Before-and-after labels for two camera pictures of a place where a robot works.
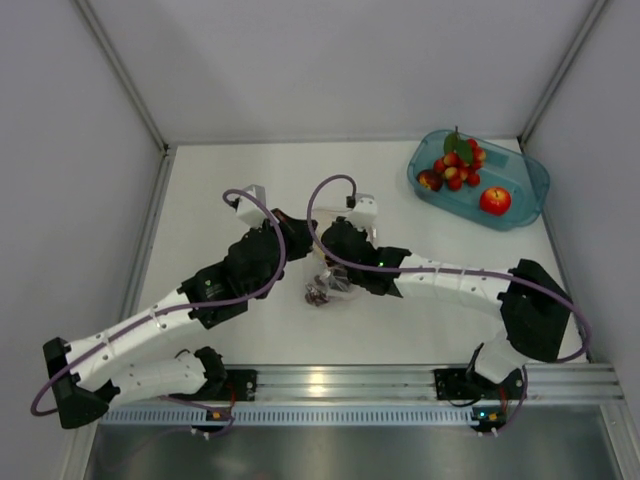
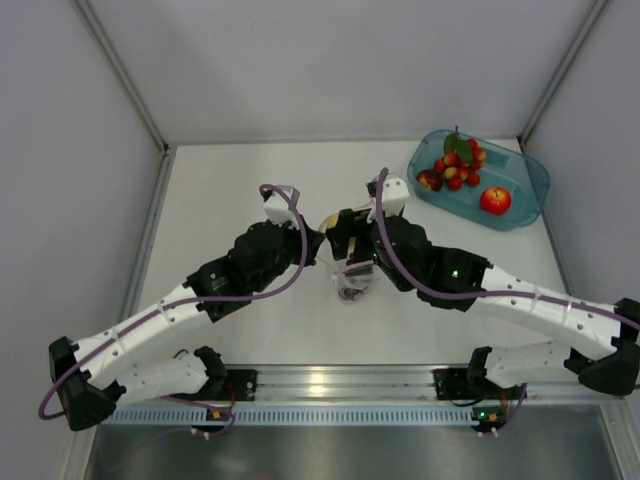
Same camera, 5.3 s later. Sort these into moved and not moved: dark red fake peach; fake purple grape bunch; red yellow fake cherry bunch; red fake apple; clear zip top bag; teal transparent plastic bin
Moved: fake purple grape bunch; clear zip top bag
Not moved: red yellow fake cherry bunch; dark red fake peach; teal transparent plastic bin; red fake apple
